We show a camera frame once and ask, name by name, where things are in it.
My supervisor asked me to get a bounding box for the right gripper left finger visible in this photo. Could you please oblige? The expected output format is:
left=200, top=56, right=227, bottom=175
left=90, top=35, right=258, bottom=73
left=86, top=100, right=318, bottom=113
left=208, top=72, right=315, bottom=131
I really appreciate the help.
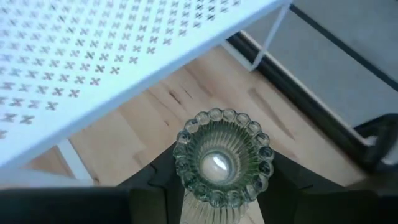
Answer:
left=116, top=144, right=186, bottom=224

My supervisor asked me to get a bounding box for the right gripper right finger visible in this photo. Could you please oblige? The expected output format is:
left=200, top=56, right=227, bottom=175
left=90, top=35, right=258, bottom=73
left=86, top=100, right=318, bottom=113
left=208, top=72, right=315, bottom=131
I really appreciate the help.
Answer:
left=255, top=151, right=346, bottom=224

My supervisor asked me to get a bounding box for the white perforated metal stand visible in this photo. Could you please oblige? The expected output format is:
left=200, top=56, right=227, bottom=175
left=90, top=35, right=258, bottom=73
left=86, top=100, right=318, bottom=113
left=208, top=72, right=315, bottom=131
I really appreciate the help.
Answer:
left=0, top=0, right=294, bottom=189

